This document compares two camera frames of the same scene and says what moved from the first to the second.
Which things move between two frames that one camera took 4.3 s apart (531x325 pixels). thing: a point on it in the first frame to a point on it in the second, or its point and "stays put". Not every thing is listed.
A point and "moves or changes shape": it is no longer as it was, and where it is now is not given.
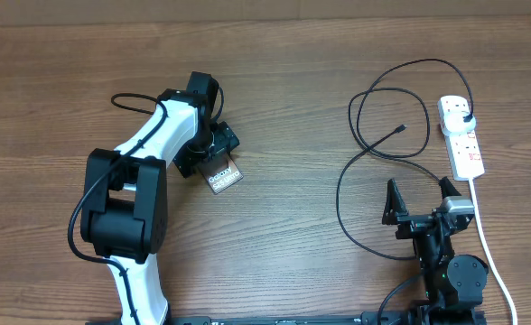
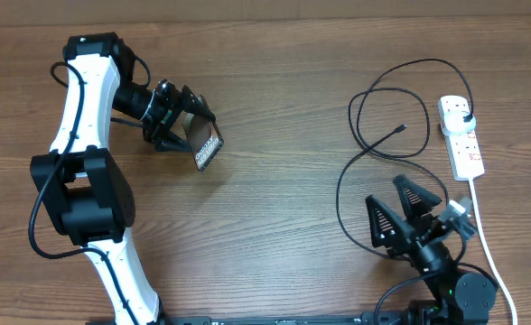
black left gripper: [224, 140] to [188, 103]
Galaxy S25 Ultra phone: [221, 172] moves or changes shape
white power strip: [465, 157] stays put
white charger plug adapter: [454, 123] stays put
